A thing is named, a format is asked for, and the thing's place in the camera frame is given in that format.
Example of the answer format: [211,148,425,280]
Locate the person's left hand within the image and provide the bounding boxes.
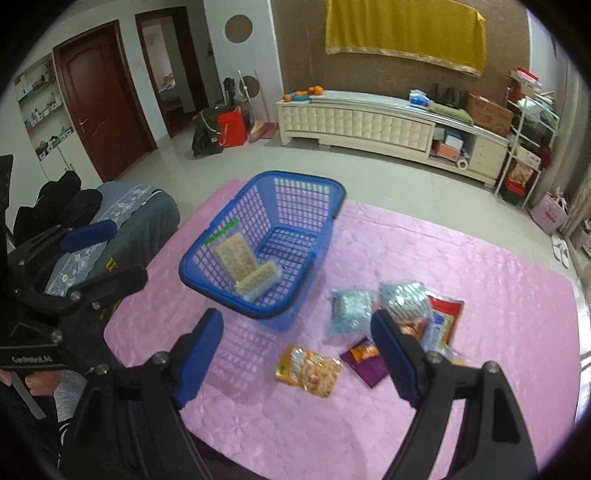
[24,370,63,397]

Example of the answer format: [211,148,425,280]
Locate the wall shelf with bottles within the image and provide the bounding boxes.
[14,53,75,160]

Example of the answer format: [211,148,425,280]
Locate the pink tote bag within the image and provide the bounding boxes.
[530,189,570,236]

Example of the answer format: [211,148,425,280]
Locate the cardboard box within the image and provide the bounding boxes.
[464,91,514,137]

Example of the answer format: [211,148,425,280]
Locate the black jacket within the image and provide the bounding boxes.
[13,171,103,245]

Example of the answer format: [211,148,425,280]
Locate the dark purple snack packet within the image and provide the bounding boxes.
[339,336,391,387]

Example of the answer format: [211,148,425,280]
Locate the pink broom and dustpan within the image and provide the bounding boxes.
[249,69,278,141]

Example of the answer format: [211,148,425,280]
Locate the pink quilted blanket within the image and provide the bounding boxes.
[102,180,581,480]

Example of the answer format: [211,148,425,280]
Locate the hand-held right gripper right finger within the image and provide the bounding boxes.
[370,309,541,480]

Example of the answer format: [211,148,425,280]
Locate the red shopping bag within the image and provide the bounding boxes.
[217,111,246,148]

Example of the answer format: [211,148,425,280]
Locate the beige curtain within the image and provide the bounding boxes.
[561,69,591,241]

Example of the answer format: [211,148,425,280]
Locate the blue plastic basket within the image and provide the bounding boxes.
[178,171,348,333]

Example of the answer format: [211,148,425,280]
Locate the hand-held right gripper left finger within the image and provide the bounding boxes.
[58,308,225,480]

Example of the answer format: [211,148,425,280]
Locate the brown wooden door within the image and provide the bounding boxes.
[53,21,158,183]

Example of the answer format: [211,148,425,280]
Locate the silvery snack packet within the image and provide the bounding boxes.
[379,281,435,340]

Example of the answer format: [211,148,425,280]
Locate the light blue snack packet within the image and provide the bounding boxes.
[327,288,374,337]

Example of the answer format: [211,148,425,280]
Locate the white metal rack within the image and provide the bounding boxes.
[496,69,561,208]

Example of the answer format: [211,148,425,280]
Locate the green cushion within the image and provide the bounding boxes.
[427,102,474,125]

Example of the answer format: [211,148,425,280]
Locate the grey padded chair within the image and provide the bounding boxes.
[44,181,181,324]

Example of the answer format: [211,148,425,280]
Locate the white slippers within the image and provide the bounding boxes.
[551,233,573,268]

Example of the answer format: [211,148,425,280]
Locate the red snack packet clear window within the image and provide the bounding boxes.
[427,295,465,347]

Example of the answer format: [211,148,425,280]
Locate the clear cracker packet green label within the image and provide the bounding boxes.
[204,218,260,283]

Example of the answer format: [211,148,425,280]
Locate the black bag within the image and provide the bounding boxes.
[191,107,232,157]

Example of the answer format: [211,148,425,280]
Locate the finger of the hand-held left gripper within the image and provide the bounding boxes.
[14,265,149,318]
[7,220,117,291]

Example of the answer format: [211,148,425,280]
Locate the grey floral lace cloth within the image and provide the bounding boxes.
[44,185,160,296]

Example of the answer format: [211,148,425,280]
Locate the yellow hanging cloth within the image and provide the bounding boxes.
[324,0,488,78]

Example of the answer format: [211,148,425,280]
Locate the yellow snack packet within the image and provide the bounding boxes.
[276,344,343,398]

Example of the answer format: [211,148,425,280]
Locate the cream tufted media cabinet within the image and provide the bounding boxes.
[276,89,511,188]

